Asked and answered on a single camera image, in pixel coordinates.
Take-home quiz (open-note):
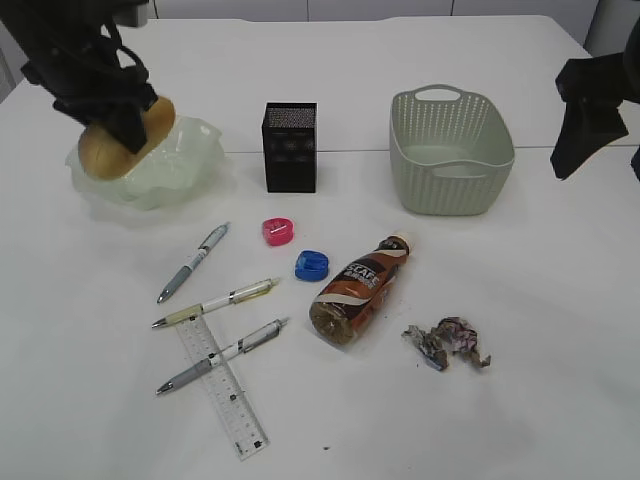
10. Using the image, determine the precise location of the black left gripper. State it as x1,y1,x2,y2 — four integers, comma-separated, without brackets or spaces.
19,19,156,154

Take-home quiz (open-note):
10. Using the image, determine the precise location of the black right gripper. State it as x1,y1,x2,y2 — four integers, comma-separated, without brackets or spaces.
551,52,639,180

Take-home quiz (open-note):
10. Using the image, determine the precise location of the golden bread roll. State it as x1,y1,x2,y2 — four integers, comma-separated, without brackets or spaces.
78,96,176,180

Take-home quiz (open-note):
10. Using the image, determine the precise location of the pink white paper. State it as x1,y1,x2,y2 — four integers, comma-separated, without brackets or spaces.
435,317,492,369

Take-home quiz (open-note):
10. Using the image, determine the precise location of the brown Nescafe coffee bottle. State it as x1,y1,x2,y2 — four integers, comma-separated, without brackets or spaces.
309,231,413,346

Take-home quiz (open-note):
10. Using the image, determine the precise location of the grey paper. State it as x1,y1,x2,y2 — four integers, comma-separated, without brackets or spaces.
401,325,449,372

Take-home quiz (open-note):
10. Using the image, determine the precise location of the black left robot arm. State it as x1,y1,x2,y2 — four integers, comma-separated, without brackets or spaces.
1,1,158,153

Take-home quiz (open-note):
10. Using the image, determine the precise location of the frosted green glass plate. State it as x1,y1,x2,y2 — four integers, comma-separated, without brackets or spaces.
65,116,225,211

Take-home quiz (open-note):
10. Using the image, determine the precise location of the pale green plastic basket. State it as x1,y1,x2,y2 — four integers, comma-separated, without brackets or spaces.
389,84,515,216

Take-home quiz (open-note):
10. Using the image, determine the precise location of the grey grip white pen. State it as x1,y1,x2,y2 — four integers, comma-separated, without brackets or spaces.
156,222,231,304

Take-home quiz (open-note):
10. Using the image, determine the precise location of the black mesh pen holder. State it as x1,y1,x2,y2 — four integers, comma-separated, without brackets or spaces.
261,102,317,193

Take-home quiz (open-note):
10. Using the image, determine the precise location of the pink pencil sharpener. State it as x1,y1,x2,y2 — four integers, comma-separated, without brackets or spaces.
262,217,294,247

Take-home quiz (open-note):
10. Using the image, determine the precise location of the cream grip white pen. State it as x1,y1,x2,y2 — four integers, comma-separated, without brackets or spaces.
151,278,280,329

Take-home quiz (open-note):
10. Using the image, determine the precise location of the blue pencil sharpener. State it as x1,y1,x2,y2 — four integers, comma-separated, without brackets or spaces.
294,250,329,282

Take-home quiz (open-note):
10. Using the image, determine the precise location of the lilac grip white pen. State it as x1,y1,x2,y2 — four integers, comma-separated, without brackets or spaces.
156,317,289,395

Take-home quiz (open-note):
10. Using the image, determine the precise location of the clear plastic ruler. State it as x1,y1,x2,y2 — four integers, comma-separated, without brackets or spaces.
176,316,269,461

